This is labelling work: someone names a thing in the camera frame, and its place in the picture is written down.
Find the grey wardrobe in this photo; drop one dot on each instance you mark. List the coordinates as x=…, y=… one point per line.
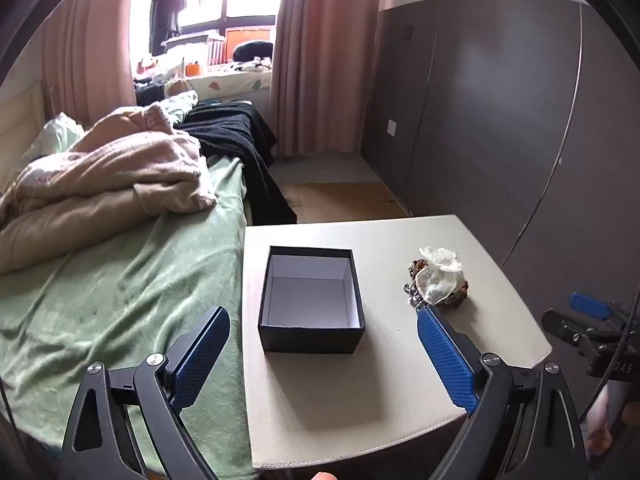
x=480, y=110

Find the white wall outlet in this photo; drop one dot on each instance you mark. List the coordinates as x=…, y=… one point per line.
x=393, y=127

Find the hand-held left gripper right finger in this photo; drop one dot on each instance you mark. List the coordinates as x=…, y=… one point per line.
x=445, y=360

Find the pink curtain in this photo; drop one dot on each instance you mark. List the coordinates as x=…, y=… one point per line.
x=90, y=50
x=320, y=60

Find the black knitted blanket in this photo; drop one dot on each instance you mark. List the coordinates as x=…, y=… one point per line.
x=235, y=135

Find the flattened cardboard sheets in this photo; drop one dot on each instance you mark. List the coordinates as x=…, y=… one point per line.
x=340, y=200

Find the white heart print cushion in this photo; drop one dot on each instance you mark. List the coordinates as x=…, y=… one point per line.
x=230, y=82

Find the hanging dark clothes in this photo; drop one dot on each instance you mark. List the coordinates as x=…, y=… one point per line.
x=167, y=5

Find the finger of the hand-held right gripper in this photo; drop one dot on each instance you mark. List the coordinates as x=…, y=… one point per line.
x=589, y=304
x=565, y=327

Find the black cardboard box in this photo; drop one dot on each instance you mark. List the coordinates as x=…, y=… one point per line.
x=310, y=340

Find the person's right hand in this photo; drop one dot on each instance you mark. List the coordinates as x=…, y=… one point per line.
x=600, y=425

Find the beige fleece blanket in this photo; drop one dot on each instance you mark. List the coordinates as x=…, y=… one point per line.
x=115, y=170

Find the clear plastic bag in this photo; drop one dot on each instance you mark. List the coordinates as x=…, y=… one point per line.
x=440, y=256
x=437, y=285

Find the green bedsheet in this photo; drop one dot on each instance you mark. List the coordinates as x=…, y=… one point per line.
x=125, y=300

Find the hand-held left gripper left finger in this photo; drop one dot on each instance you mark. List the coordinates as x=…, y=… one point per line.
x=200, y=355

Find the beige headboard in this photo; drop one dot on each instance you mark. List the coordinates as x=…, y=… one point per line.
x=20, y=120

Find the pale green pillow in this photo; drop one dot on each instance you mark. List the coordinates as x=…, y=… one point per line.
x=55, y=135

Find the orange cup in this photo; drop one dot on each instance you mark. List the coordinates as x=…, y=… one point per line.
x=192, y=69

